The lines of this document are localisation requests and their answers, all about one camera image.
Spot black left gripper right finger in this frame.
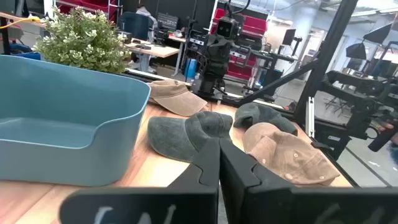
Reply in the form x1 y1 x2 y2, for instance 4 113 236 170
219 139 398 224

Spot dark grey corduroy cap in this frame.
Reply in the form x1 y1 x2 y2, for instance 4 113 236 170
147 111 234 163
233 102 299 137

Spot potted green plant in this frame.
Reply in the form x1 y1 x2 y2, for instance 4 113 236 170
32 6 133 75

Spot blue plastic bin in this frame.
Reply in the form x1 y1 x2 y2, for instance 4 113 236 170
0 54 152 187

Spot person's hand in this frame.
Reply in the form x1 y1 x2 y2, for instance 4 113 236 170
377 123 398 146

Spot tan corduroy cap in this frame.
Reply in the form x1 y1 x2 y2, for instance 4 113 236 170
242 122 341 187
147 79 208 118

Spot person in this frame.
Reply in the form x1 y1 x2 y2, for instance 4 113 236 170
135 2 159 43

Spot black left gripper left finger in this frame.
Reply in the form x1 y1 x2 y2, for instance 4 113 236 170
58 138 221 224

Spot yellow cable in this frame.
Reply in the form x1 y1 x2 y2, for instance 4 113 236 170
0 15 41 30

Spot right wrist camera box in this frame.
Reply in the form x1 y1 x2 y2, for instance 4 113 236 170
216 17 240 40

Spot blue office chair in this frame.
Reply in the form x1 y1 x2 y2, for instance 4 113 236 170
117 11 150 41

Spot wooden desk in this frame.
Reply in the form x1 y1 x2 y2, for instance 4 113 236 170
124 37 181 74

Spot black softbox light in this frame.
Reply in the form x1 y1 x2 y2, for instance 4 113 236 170
362 22 393 44
345 42 367 60

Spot blue barrel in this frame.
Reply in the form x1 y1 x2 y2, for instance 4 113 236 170
185 58 199 79

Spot silver aluminium bracket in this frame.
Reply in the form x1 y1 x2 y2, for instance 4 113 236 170
305 96 315 138

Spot red storage shelves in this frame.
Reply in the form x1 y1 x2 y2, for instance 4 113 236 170
211 7 268 82

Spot black handheld tool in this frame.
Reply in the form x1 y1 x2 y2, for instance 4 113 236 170
368 126 397 152

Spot small black monitor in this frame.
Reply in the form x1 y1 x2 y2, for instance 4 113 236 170
281 28 297 47

